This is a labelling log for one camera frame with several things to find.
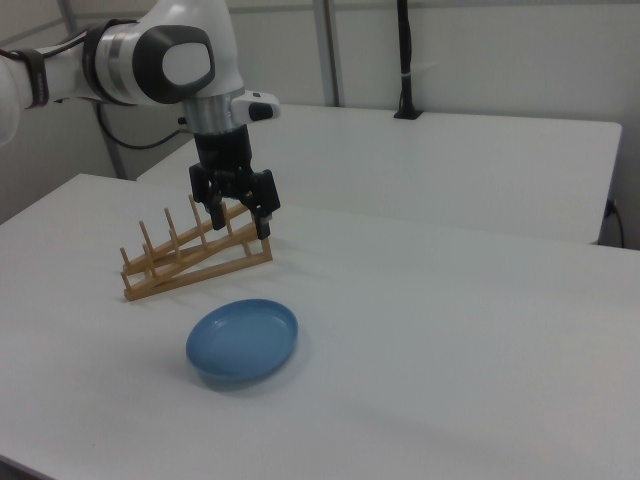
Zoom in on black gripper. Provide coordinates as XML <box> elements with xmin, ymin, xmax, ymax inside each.
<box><xmin>188</xmin><ymin>124</ymin><xmax>282</xmax><ymax>239</ymax></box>

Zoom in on blue round plate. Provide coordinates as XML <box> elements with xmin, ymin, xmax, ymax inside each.
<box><xmin>185</xmin><ymin>297</ymin><xmax>301</xmax><ymax>387</ymax></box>

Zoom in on wooden plate rack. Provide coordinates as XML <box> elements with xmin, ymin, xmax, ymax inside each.
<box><xmin>118</xmin><ymin>194</ymin><xmax>275</xmax><ymax>304</ymax></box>

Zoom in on white side table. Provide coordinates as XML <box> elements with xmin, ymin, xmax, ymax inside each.
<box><xmin>136</xmin><ymin>103</ymin><xmax>624</xmax><ymax>247</ymax></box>

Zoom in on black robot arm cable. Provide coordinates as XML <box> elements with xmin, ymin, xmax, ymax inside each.
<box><xmin>96</xmin><ymin>101</ymin><xmax>195</xmax><ymax>152</ymax></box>

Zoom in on black camera stand pole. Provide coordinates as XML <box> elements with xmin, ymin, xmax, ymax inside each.
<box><xmin>392</xmin><ymin>0</ymin><xmax>427</xmax><ymax>122</ymax></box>

